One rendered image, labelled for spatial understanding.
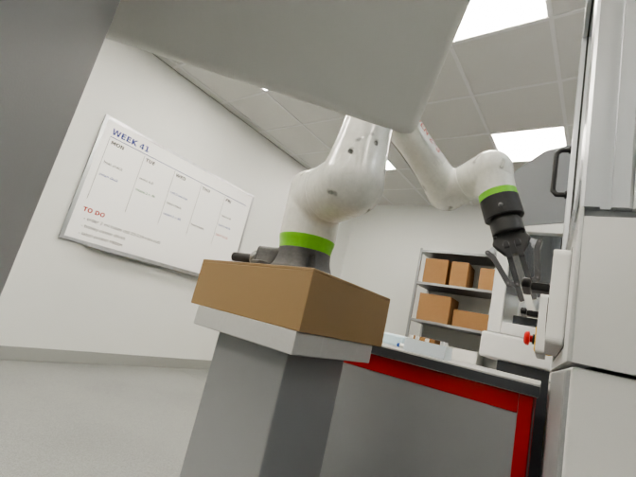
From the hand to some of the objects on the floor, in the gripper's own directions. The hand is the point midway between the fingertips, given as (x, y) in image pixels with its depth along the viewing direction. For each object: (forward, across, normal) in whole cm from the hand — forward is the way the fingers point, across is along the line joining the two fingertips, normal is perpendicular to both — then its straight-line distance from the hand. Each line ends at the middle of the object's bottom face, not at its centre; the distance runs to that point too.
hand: (528, 300), depth 87 cm
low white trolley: (+79, +56, -38) cm, 104 cm away
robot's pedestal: (+73, +74, +28) cm, 107 cm away
